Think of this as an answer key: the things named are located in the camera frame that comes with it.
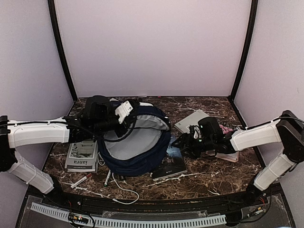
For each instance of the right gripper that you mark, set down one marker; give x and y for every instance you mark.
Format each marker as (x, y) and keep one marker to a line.
(190, 150)

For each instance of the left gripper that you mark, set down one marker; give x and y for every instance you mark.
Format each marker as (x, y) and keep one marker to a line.
(120, 133)

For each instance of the Wuthering Heights dark book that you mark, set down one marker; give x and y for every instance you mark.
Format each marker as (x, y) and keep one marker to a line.
(172, 164)

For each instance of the navy blue student backpack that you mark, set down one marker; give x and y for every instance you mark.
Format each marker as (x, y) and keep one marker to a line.
(143, 149)

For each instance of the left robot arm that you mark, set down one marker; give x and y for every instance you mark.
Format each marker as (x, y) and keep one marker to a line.
(99, 115)

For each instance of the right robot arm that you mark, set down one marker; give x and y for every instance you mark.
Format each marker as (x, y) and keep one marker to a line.
(286, 129)

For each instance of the grey hardcover book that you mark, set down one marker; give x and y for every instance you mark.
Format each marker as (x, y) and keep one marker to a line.
(184, 125)

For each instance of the grey ianra booklet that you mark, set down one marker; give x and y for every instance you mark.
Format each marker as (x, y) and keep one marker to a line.
(82, 157)

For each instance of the green capped white marker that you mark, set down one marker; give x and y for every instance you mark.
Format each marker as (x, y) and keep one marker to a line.
(107, 178)

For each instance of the red capped white marker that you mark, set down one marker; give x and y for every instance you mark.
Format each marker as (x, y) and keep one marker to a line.
(80, 181)

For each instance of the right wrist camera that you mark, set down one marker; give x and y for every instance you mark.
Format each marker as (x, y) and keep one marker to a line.
(195, 131)

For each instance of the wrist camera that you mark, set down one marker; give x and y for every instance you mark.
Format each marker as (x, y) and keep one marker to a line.
(195, 131)
(125, 109)

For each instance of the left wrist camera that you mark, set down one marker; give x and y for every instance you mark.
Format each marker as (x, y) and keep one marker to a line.
(125, 109)

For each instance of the white charger with cable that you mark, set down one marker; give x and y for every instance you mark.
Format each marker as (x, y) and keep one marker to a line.
(101, 162)

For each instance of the left black frame post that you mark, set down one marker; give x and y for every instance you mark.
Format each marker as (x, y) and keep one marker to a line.
(60, 49)

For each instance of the black frame post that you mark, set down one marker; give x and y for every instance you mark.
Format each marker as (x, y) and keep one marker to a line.
(245, 50)
(60, 49)

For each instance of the grey slotted cable duct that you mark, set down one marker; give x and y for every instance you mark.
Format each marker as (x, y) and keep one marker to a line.
(126, 220)

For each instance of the right black frame post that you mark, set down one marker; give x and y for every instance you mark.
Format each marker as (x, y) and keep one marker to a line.
(245, 50)

